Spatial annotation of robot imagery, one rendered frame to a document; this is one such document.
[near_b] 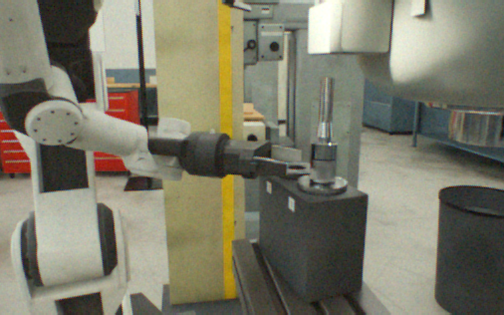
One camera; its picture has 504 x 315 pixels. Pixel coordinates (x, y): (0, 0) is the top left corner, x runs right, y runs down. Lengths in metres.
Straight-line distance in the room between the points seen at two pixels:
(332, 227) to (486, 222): 1.58
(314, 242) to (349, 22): 0.49
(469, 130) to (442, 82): 0.07
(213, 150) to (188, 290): 1.65
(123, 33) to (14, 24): 8.78
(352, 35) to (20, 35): 0.44
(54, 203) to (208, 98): 1.30
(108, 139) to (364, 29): 0.54
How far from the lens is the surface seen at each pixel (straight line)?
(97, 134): 0.70
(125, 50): 9.32
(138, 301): 1.43
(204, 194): 2.08
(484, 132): 0.30
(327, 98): 0.69
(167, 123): 0.80
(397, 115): 7.66
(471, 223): 2.22
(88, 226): 0.78
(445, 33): 0.23
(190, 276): 2.27
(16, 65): 0.60
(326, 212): 0.67
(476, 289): 2.39
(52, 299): 0.87
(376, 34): 0.25
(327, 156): 0.69
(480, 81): 0.24
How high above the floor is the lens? 1.34
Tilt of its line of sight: 14 degrees down
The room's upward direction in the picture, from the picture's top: straight up
